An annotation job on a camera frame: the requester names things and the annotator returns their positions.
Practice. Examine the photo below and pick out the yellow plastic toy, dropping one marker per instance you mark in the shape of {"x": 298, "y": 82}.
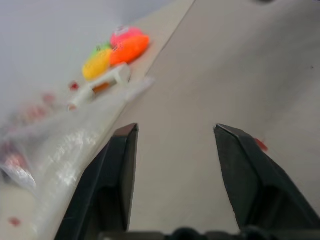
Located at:
{"x": 96, "y": 64}

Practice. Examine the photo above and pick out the green plastic toy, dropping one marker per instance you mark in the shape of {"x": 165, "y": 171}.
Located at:
{"x": 100, "y": 47}

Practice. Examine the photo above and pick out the orange plastic toy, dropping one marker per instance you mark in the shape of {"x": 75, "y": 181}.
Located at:
{"x": 129, "y": 49}

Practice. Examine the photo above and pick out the clear plastic bag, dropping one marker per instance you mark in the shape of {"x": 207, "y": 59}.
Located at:
{"x": 62, "y": 150}

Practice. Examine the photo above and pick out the pink plastic toy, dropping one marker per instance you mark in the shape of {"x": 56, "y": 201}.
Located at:
{"x": 124, "y": 34}

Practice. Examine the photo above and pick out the red tape mark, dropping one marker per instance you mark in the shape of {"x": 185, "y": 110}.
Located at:
{"x": 261, "y": 144}

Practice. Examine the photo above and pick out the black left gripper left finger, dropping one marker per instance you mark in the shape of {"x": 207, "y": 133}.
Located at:
{"x": 105, "y": 190}

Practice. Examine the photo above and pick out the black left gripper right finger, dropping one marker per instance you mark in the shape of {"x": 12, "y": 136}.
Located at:
{"x": 260, "y": 185}

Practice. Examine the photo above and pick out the white plastic holder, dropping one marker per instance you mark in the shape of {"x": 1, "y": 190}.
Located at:
{"x": 101, "y": 85}

